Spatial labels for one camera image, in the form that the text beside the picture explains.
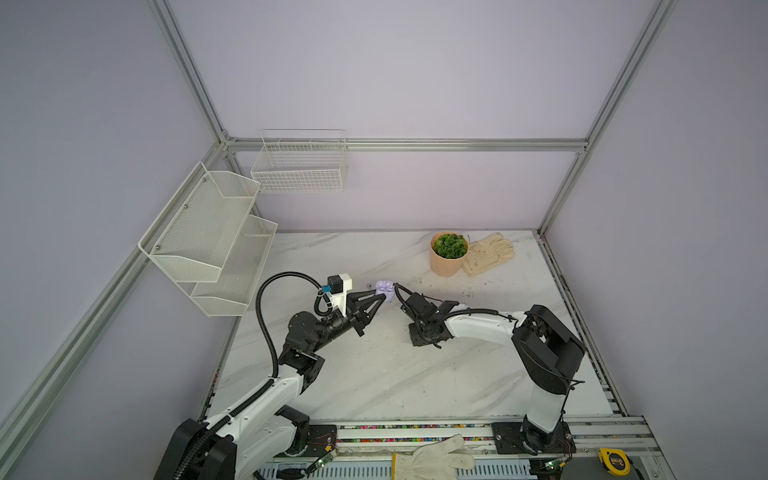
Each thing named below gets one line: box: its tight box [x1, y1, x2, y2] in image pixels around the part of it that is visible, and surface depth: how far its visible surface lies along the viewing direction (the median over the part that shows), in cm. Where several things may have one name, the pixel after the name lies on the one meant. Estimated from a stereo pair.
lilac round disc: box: [376, 280, 395, 303], surface depth 72 cm
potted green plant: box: [429, 231, 469, 277], surface depth 104 cm
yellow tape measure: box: [598, 448, 631, 476], surface depth 71 cm
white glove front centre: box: [396, 434, 475, 480], surface depth 72 cm
